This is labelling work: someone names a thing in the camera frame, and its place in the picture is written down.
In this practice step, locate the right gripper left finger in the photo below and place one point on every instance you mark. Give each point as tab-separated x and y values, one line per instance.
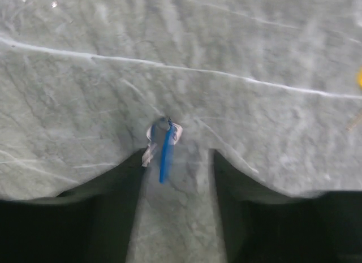
91	222

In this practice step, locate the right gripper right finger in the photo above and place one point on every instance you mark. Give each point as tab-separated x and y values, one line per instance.
261	224

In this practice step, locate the yellow key tag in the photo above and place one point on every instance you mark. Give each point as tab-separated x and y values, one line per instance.
359	78

